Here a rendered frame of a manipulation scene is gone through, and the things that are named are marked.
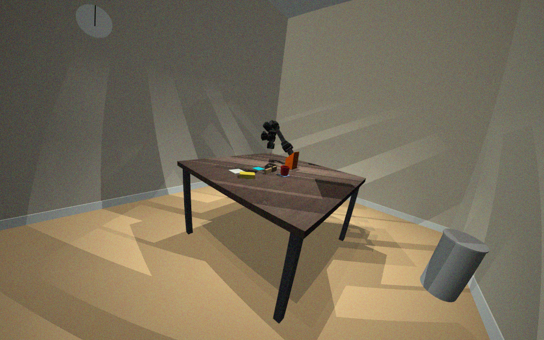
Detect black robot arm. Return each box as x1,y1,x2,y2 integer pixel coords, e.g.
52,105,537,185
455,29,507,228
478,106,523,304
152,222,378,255
261,120,294,156

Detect yellow rectangular block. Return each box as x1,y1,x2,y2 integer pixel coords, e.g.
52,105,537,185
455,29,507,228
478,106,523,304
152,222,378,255
239,171,255,179

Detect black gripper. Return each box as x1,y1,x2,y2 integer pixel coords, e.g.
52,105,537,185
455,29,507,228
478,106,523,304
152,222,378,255
267,130,277,149

